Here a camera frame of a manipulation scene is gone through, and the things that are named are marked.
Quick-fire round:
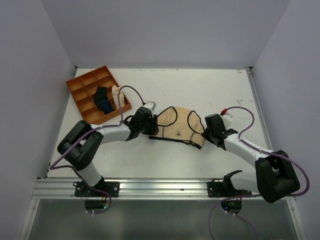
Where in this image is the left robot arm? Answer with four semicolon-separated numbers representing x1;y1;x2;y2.
50;101;159;197

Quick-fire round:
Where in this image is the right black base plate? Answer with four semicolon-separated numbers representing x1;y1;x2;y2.
206;180;252;198

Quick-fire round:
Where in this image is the aluminium front rail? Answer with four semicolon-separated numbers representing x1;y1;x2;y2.
32;177;209;200

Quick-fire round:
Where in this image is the beige underwear with dark trim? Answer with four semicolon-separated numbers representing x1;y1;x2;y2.
149;106;205;150

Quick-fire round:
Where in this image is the rolled beige underwear in tray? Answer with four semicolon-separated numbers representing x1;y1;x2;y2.
111;85;125;109

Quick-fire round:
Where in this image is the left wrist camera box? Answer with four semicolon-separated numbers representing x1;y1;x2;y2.
142;101;157;113

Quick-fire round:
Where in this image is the rolled black underwear in tray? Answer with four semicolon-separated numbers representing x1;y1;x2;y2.
93;86;108;105

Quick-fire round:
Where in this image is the aluminium rail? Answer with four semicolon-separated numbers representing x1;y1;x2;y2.
32;177;209;200
244;66;274;150

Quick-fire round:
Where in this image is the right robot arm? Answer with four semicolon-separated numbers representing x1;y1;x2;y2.
202;113;300;203

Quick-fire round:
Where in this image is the orange compartment tray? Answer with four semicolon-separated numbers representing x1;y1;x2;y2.
66;66;120;125

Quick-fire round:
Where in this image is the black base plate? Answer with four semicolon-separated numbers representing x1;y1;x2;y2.
72;181;120;198
206;180;252;198

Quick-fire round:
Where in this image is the aluminium right side rail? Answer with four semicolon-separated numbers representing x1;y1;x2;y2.
244;66;274;150

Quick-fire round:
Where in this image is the rolled navy underwear in tray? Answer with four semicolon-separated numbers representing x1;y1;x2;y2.
97;99;114;115

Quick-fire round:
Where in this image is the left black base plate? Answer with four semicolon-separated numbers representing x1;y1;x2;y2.
72;181;120;198

